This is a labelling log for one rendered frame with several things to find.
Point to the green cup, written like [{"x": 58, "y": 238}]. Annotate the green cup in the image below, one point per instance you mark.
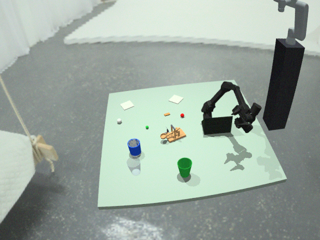
[{"x": 184, "y": 166}]

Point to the white flat square tile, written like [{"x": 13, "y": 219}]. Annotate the white flat square tile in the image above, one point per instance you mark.
[
  {"x": 176, "y": 99},
  {"x": 126, "y": 105}
]

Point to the blue cup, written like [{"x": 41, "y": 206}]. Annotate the blue cup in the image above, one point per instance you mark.
[{"x": 134, "y": 147}]

